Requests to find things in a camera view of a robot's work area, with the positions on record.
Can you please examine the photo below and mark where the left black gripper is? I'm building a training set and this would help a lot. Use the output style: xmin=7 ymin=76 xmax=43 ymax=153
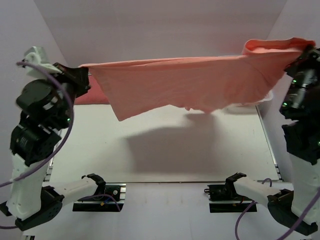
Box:
xmin=43 ymin=62 xmax=91 ymax=128

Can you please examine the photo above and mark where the salmon pink t shirt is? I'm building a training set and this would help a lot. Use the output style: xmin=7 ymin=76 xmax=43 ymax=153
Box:
xmin=86 ymin=37 xmax=316 ymax=121

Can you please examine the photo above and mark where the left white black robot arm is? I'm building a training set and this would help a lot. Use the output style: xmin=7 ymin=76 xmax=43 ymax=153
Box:
xmin=0 ymin=63 xmax=106 ymax=231

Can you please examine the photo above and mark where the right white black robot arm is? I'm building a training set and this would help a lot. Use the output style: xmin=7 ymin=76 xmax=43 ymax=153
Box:
xmin=222 ymin=45 xmax=320 ymax=240

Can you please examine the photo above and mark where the folded dusty red t shirt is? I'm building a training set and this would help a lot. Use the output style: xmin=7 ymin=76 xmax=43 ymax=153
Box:
xmin=74 ymin=75 xmax=109 ymax=105

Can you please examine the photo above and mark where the white perforated plastic basket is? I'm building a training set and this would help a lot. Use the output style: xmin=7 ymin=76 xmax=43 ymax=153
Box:
xmin=226 ymin=90 xmax=274 ymax=110

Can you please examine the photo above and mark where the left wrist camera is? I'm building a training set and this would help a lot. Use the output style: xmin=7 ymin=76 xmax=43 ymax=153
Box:
xmin=22 ymin=46 xmax=62 ymax=79

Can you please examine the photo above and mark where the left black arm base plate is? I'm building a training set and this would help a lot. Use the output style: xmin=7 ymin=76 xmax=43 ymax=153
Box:
xmin=72 ymin=183 xmax=126 ymax=213

